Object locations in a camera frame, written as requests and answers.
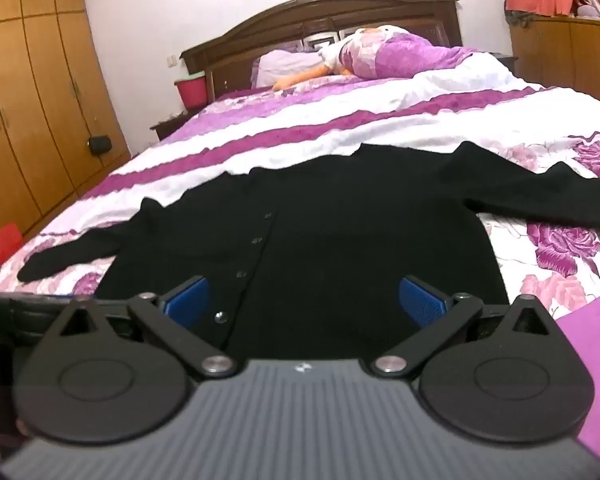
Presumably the lilac pillow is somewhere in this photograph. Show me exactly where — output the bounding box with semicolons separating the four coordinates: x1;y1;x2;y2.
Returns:
251;50;328;88

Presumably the wooden cabinet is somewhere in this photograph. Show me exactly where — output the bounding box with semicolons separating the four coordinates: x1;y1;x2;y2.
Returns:
508;13;600;110

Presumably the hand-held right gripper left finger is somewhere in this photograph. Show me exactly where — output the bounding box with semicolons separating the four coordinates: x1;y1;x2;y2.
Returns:
44;276;238;379

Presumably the white and orange plush toy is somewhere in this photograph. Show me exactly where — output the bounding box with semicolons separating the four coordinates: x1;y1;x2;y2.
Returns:
272;25;406;92

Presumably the red plastic stool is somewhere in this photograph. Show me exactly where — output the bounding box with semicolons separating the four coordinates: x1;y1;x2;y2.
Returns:
0;223;25;265

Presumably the purple floral bedspread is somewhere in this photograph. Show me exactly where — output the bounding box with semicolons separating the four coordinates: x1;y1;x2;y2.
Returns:
0;52;600;322

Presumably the dark wooden headboard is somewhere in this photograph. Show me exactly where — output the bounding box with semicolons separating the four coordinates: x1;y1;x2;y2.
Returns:
180;0;464;103

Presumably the red bucket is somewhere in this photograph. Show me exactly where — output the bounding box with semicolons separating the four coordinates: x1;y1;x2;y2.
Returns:
174;73;211;111

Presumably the wooden wardrobe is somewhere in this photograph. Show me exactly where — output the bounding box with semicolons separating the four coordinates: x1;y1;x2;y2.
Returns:
0;0;132;237

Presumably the plain purple cloth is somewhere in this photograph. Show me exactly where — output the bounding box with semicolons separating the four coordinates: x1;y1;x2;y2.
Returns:
555;293;600;463

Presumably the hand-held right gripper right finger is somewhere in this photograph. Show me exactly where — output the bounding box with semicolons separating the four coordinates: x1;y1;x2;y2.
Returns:
372;276;562;379

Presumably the pink floral pillow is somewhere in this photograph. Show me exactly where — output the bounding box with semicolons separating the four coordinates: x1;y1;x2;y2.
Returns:
338;30;482;81

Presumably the dark wooden nightstand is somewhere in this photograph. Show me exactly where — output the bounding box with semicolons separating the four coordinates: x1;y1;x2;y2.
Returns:
150;106;207;142

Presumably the black buttoned cardigan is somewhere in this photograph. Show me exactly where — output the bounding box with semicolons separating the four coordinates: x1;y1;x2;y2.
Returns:
19;142;600;357

